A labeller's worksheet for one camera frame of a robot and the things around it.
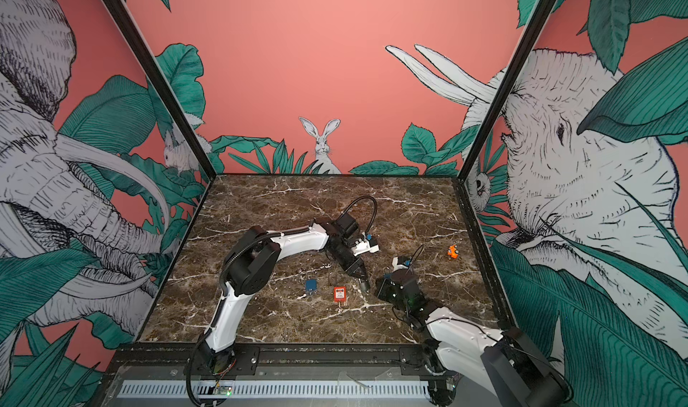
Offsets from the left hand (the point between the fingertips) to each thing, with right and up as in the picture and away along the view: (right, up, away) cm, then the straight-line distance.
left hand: (367, 273), depth 87 cm
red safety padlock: (-9, -6, -2) cm, 11 cm away
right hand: (+2, -2, -1) cm, 3 cm away
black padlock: (-1, -4, +1) cm, 5 cm away
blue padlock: (-19, -5, +1) cm, 19 cm away
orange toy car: (+32, +6, +8) cm, 33 cm away
